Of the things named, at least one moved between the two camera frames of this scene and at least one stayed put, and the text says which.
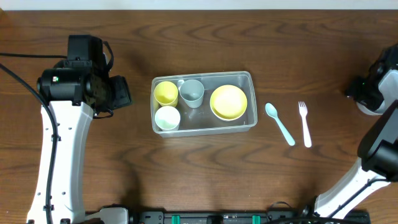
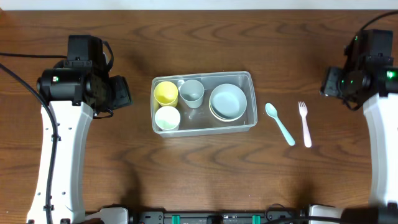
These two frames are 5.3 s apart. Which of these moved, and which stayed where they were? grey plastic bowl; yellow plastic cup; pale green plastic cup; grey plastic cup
Moved: grey plastic bowl
Stayed: grey plastic cup; pale green plastic cup; yellow plastic cup
